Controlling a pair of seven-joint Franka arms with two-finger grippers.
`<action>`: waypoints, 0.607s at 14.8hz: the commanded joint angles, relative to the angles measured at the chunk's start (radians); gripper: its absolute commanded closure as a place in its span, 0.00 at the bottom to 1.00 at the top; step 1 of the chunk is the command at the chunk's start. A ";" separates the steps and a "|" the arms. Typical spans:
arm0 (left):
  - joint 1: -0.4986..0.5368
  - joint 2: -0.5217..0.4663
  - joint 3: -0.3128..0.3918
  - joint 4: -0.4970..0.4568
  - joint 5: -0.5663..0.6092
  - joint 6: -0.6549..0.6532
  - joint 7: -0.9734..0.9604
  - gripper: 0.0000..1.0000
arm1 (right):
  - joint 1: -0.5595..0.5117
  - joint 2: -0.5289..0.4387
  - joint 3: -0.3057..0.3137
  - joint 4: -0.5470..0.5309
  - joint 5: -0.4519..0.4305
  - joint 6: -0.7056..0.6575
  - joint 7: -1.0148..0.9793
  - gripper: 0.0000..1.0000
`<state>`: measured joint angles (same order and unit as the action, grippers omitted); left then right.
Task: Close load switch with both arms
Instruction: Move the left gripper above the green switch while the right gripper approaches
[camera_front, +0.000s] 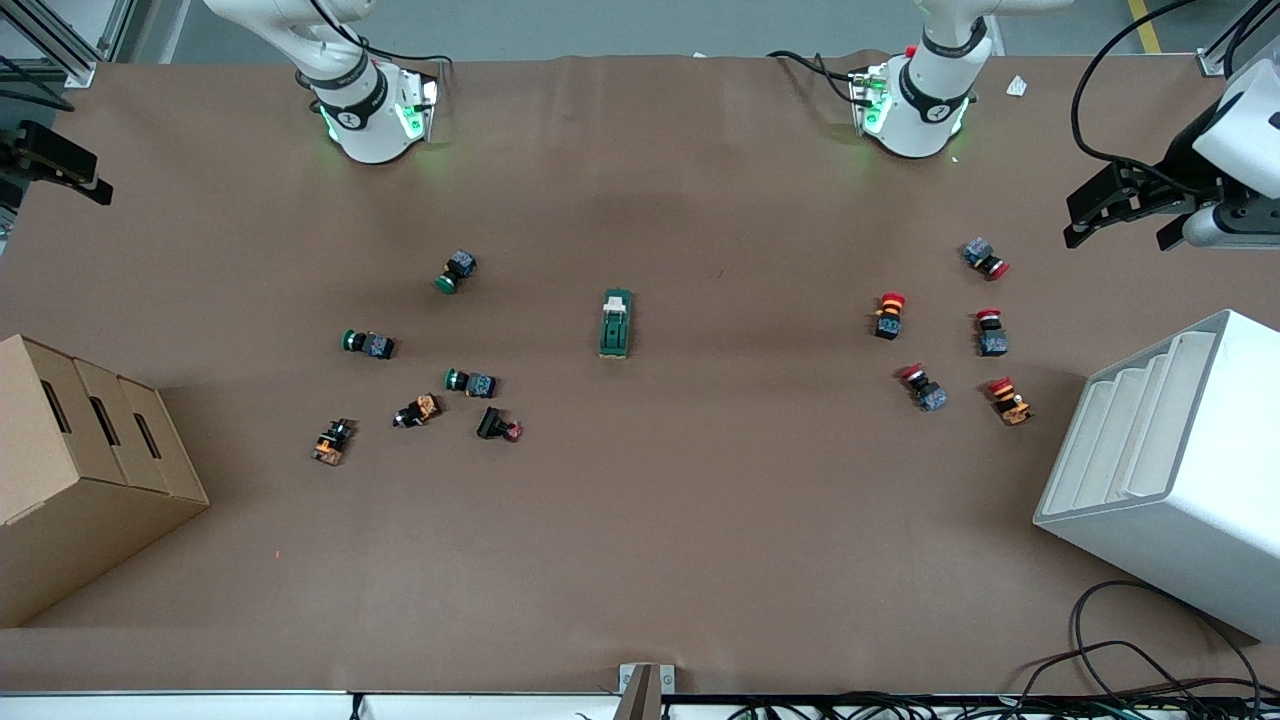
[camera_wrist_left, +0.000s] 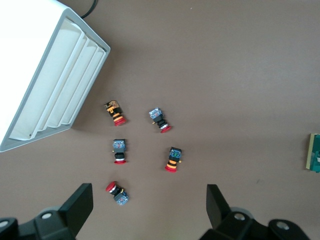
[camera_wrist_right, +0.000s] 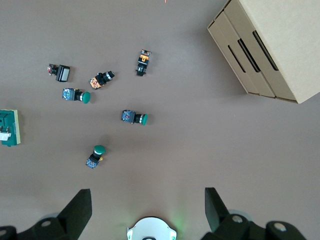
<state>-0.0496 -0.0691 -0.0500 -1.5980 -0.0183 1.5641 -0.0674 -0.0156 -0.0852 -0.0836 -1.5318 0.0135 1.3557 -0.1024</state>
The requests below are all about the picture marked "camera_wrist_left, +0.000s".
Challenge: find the white slotted bin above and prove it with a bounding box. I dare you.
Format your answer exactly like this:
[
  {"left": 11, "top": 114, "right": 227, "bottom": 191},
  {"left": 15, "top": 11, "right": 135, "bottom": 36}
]
[{"left": 0, "top": 0, "right": 112, "bottom": 153}]

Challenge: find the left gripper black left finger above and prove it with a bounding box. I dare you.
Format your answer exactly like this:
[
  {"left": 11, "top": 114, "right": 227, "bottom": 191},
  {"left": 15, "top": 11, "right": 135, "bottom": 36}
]
[{"left": 18, "top": 183, "right": 94, "bottom": 240}]

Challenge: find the red button orange striped collar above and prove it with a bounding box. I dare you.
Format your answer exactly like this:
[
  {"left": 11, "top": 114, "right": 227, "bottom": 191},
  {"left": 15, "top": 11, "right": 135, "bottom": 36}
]
[{"left": 164, "top": 146, "right": 183, "bottom": 174}]

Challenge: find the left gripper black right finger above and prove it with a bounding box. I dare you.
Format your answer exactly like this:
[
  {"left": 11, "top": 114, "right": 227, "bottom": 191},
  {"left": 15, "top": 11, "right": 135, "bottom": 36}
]
[{"left": 199, "top": 184, "right": 270, "bottom": 240}]

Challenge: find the looped black cable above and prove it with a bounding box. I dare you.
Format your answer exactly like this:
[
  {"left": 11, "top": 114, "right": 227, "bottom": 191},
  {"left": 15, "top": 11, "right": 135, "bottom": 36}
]
[{"left": 81, "top": 0, "right": 98, "bottom": 19}]

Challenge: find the red button blue body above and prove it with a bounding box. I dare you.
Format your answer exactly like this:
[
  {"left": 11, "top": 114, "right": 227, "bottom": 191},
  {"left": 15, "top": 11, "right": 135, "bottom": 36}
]
[
  {"left": 105, "top": 180, "right": 130, "bottom": 207},
  {"left": 148, "top": 106, "right": 173, "bottom": 134},
  {"left": 111, "top": 138, "right": 128, "bottom": 166}
]

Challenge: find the green load switch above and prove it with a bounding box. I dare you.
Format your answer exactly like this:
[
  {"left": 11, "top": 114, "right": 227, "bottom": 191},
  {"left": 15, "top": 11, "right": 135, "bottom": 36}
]
[{"left": 305, "top": 133, "right": 320, "bottom": 174}]

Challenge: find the red button orange body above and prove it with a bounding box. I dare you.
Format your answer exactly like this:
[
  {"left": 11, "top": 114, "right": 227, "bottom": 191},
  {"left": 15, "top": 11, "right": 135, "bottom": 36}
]
[{"left": 103, "top": 99, "right": 127, "bottom": 128}]

